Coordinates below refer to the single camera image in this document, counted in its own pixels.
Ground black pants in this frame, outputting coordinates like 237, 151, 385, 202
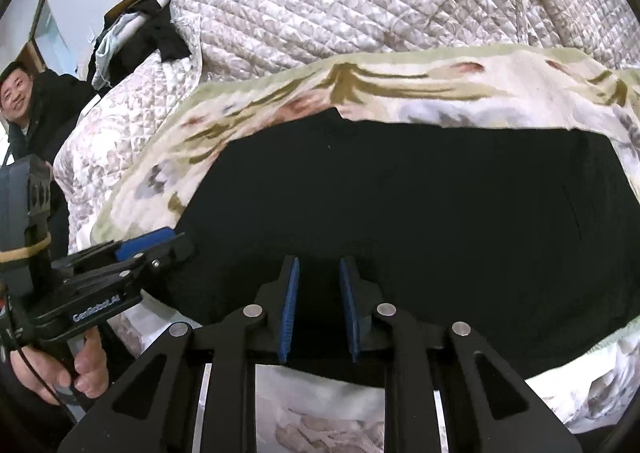
139, 107, 640, 389

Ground operator left hand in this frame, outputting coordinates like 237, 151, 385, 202
10, 327, 110, 405

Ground floral green-bordered fleece blanket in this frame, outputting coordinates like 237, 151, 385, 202
90, 46, 639, 447

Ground smiling man in black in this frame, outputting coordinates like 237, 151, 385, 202
0, 59, 97, 264

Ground dark clothes pile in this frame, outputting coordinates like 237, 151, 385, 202
86, 0, 191, 94

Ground quilted beige floral comforter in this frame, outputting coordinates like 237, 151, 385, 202
54, 0, 639, 251

